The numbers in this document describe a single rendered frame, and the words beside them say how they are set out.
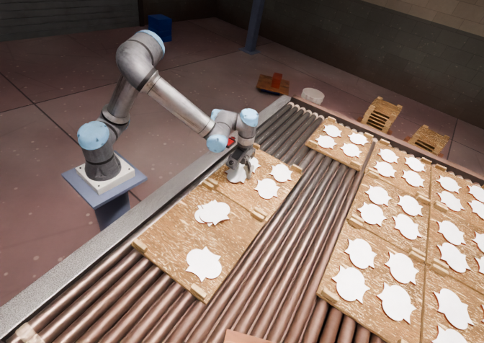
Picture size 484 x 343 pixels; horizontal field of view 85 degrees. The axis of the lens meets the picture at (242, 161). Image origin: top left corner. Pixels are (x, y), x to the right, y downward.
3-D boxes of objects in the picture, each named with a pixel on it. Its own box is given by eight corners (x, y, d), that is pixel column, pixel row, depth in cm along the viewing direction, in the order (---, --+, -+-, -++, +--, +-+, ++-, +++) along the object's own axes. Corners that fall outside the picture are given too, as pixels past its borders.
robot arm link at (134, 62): (111, 45, 77) (233, 145, 96) (127, 32, 85) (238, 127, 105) (96, 70, 84) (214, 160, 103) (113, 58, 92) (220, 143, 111)
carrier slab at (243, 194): (203, 183, 126) (203, 181, 125) (248, 145, 154) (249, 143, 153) (266, 223, 115) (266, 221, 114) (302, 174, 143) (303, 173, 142)
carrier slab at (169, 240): (130, 245, 97) (130, 243, 96) (202, 184, 126) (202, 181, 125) (206, 305, 86) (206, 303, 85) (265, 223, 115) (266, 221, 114)
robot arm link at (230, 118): (207, 119, 104) (235, 124, 103) (214, 104, 112) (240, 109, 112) (207, 135, 109) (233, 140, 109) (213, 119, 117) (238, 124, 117)
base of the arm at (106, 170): (78, 171, 121) (71, 154, 114) (106, 153, 131) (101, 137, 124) (101, 186, 116) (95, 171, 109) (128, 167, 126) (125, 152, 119)
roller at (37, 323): (9, 343, 75) (1, 337, 71) (289, 105, 210) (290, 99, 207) (19, 354, 73) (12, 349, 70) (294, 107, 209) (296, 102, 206)
